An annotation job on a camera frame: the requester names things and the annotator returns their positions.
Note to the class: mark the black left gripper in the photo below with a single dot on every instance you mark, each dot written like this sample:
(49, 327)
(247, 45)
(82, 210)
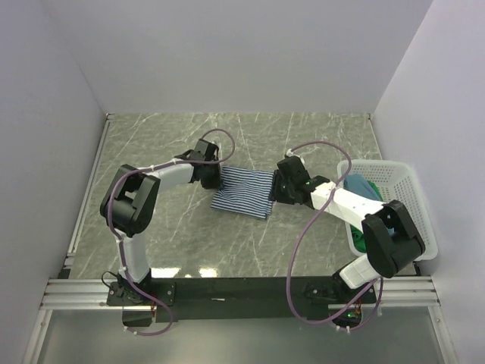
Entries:
(216, 182)

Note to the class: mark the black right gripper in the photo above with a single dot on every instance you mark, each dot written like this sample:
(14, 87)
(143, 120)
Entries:
(278, 179)

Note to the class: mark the blue white striped tank top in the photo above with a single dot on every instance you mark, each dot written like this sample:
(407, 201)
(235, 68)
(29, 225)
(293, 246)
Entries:
(245, 192)

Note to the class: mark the teal blue tank top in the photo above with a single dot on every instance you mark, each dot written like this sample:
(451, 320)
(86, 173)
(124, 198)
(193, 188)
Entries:
(356, 184)

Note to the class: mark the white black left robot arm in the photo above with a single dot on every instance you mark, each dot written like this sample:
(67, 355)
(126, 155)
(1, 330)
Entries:
(129, 204)

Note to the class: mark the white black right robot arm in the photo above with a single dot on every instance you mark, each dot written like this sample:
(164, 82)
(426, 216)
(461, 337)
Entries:
(391, 237)

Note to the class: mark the green tank top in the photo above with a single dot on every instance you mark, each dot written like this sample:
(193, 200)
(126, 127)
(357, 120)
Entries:
(358, 237)

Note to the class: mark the white plastic laundry basket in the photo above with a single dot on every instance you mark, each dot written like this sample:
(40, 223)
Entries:
(396, 180)

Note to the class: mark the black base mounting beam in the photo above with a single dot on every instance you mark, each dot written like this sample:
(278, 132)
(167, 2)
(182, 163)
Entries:
(165, 299)

